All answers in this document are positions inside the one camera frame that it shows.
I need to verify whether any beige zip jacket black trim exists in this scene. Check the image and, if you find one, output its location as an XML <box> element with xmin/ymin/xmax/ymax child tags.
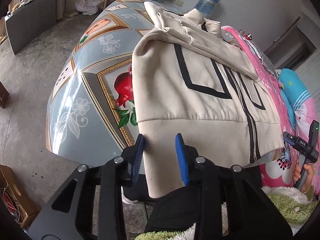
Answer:
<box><xmin>132</xmin><ymin>2</ymin><xmax>284</xmax><ymax>198</ymax></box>

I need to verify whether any person's right hand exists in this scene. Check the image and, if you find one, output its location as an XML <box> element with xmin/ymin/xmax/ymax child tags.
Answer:
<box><xmin>292</xmin><ymin>162</ymin><xmax>316</xmax><ymax>195</ymax></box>

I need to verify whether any pink floral blanket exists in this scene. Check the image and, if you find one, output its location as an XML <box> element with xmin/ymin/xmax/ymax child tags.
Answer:
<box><xmin>221</xmin><ymin>25</ymin><xmax>310</xmax><ymax>187</ymax></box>

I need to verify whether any fruit pattern blue tablecloth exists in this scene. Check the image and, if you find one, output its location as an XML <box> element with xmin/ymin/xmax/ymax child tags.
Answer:
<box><xmin>45</xmin><ymin>0</ymin><xmax>276</xmax><ymax>170</ymax></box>

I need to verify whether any blue striped pillow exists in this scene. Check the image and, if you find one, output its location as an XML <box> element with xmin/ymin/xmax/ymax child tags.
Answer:
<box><xmin>277</xmin><ymin>68</ymin><xmax>316</xmax><ymax>132</ymax></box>

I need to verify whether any blue water jug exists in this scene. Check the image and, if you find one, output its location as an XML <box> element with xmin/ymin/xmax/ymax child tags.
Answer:
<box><xmin>194</xmin><ymin>0</ymin><xmax>220</xmax><ymax>18</ymax></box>

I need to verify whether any white plastic bag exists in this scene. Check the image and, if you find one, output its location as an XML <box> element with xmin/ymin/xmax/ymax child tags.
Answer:
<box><xmin>75</xmin><ymin>0</ymin><xmax>104</xmax><ymax>16</ymax></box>

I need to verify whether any grey board panel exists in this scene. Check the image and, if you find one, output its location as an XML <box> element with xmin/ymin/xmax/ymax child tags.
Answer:
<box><xmin>5</xmin><ymin>0</ymin><xmax>56</xmax><ymax>54</ymax></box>

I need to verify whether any cardboard box with wires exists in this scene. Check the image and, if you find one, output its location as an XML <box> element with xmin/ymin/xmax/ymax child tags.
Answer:
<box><xmin>1</xmin><ymin>165</ymin><xmax>39</xmax><ymax>229</ymax></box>

